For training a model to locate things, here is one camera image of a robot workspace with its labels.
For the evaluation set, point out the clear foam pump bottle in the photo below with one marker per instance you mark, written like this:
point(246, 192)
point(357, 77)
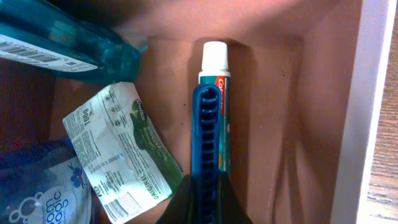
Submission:
point(45, 183)

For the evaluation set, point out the blue disposable razor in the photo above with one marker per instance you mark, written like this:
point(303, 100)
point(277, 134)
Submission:
point(205, 150)

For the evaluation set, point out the teal mouthwash bottle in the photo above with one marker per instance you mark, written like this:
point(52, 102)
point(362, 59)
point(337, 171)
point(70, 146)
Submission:
point(40, 34)

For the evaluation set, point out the green white soap packet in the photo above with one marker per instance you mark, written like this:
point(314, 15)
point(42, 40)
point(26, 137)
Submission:
point(127, 164)

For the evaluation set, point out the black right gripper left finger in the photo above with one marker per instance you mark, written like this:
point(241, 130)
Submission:
point(180, 208)

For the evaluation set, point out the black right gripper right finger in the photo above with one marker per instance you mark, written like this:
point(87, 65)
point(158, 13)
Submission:
point(229, 209)

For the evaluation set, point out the green Colgate toothpaste tube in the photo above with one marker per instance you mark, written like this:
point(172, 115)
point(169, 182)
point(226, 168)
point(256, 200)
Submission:
point(215, 70)

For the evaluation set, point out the white cardboard box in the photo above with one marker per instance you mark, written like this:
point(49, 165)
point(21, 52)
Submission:
point(304, 98)

